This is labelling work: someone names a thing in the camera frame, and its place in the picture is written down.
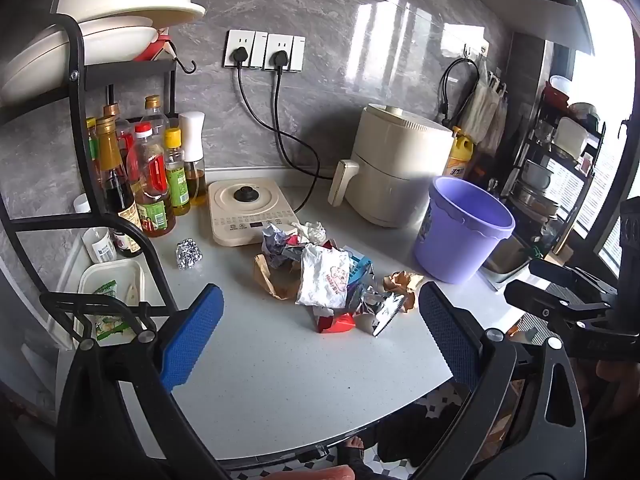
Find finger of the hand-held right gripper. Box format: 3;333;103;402
504;280;608;335
530;258;621;307

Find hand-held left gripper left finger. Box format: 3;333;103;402
55;284;224;480

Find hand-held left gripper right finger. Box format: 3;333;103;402
415;282;588;480

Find brown paper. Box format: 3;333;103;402
382;270;425;312

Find silver foil packet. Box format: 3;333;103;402
352;285;407;337

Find foil ball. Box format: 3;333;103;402
175;239;205;271

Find brown paper bag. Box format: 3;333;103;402
252;254;303;302

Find purple plastic bucket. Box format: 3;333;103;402
412;176;516;285

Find blue and white medicine box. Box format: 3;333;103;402
345;252;374;286

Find printed white paper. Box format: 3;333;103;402
261;224;306;271

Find white tissue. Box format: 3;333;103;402
297;220;327;245

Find steel pot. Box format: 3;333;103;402
522;160;556;191

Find white plastic tray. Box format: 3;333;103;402
77;259;166;346

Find white-cap clear jar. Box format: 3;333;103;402
73;193;119;264

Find white storage container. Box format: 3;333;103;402
556;117;590;158

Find cream induction cooker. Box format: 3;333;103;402
207;177;301;247

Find black dish rack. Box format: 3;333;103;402
505;72;608;261

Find person's foot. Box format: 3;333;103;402
337;435;371;471

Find yellow detergent bottle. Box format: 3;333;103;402
442;127;476;183

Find yellow-cap green-label oil bottle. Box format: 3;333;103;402
164;127;193;216

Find beige hanging bag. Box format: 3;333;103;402
457;72;496;143
482;85;510;156

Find dark soy sauce bottle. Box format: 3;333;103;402
95;115;143;253

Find white air fryer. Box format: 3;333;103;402
327;102;456;228

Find white-top glass oil sprayer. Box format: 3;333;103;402
179;111;208;207

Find clear bottle with orange cap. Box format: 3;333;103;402
142;95;171;137

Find brown-cap bottle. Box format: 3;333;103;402
102;101;123;133

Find red plastic utensil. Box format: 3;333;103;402
132;27;176;63

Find black metal kitchen rack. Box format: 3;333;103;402
0;12;197;346

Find white bowl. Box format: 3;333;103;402
75;15;155;38

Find coiled black hanging cable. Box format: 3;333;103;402
437;57;481;126

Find black power cable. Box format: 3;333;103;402
236;66;322;213
272;69;338;181

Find white wall socket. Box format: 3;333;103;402
262;33;306;73
223;30;268;69

